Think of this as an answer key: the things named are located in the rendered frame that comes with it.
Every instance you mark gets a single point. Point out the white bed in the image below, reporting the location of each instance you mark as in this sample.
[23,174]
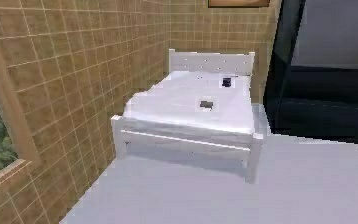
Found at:
[187,100]

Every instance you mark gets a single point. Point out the small dark grey flat object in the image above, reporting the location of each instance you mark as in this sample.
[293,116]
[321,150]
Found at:
[206,104]

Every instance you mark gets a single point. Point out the wood framed window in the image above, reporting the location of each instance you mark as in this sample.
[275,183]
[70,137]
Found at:
[0,133]

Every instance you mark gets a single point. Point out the brown framed wall picture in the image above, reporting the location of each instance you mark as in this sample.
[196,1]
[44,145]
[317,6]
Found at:
[238,2]

